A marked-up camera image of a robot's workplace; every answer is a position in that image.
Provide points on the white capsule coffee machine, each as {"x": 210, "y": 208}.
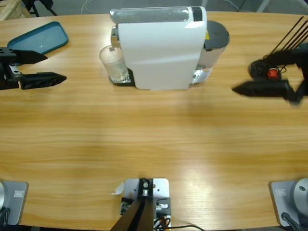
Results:
{"x": 158, "y": 55}

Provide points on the dark camera post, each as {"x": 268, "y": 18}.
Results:
{"x": 137, "y": 216}

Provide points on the silver coffee machine lid lever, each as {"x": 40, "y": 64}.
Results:
{"x": 149, "y": 15}

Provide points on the clear glass cup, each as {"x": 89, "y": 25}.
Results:
{"x": 115, "y": 67}

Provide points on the white mount block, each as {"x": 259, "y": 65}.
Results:
{"x": 160, "y": 190}

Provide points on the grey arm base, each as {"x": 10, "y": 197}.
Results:
{"x": 14, "y": 199}
{"x": 288, "y": 197}

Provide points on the black chair legs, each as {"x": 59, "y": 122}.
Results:
{"x": 34, "y": 9}

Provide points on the black capsule holder with rods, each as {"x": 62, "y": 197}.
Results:
{"x": 258, "y": 69}

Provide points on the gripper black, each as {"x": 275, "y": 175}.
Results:
{"x": 304, "y": 60}
{"x": 6, "y": 77}

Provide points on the wooden crate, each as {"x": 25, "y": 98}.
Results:
{"x": 10, "y": 8}

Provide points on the clear water tank dark lid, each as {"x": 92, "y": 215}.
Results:
{"x": 216, "y": 33}

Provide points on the white tape strip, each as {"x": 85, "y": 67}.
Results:
{"x": 118, "y": 190}

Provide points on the red coffee capsule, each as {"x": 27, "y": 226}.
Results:
{"x": 272, "y": 73}

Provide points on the chrome drip tray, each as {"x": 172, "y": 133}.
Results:
{"x": 125, "y": 83}

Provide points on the teal rectangular tray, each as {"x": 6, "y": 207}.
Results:
{"x": 43, "y": 36}

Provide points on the grey metal frame leg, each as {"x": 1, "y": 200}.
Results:
{"x": 263, "y": 6}

